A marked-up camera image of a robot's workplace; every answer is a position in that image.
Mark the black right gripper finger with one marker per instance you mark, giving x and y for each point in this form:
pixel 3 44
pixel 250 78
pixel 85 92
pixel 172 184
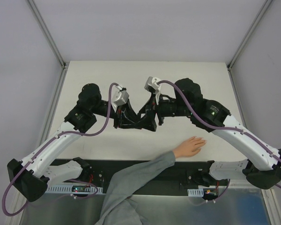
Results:
pixel 145 113
pixel 148 122

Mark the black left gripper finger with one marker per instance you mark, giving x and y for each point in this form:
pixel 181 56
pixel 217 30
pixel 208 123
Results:
pixel 131 114
pixel 126 124

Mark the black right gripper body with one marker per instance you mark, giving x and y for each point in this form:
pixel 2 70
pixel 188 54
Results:
pixel 158 112

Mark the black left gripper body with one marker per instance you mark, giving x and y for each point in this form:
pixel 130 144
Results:
pixel 118 115

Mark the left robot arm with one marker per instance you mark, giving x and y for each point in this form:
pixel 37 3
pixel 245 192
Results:
pixel 34 174

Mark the grey sleeved forearm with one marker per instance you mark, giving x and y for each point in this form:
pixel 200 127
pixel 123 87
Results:
pixel 117 208

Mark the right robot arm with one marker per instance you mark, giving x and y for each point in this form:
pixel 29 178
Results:
pixel 262 166

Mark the mannequin hand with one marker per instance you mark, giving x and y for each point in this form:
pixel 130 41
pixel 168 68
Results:
pixel 189 147

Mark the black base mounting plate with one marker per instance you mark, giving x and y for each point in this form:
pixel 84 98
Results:
pixel 176 180

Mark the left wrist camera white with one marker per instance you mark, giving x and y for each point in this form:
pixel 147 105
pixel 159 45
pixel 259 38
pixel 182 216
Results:
pixel 119 98

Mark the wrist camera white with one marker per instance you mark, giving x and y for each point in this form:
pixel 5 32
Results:
pixel 152 86
pixel 119 98

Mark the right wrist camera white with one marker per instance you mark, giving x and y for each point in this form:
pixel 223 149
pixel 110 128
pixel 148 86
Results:
pixel 152 86

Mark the aluminium frame post left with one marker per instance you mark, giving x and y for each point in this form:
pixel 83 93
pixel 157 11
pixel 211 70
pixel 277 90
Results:
pixel 46 33

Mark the aluminium frame post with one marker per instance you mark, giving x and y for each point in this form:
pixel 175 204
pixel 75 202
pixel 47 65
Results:
pixel 249 34
pixel 46 33

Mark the aluminium frame post right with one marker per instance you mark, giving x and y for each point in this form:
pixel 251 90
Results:
pixel 249 34

